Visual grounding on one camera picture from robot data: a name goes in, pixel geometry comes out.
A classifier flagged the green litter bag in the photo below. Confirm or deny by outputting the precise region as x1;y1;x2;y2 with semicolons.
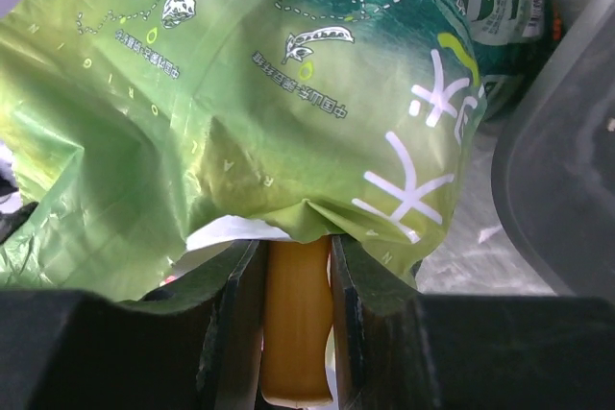
1;0;564;300

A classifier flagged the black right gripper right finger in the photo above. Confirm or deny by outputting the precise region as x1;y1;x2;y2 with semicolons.
332;235;614;409

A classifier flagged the yellow plastic scoop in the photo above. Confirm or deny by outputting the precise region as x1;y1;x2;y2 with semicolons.
260;236;333;409

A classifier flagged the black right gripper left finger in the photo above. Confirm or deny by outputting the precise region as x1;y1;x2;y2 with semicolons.
1;241;262;409

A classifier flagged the grey litter tray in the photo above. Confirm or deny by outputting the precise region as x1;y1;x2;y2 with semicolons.
491;0;614;301

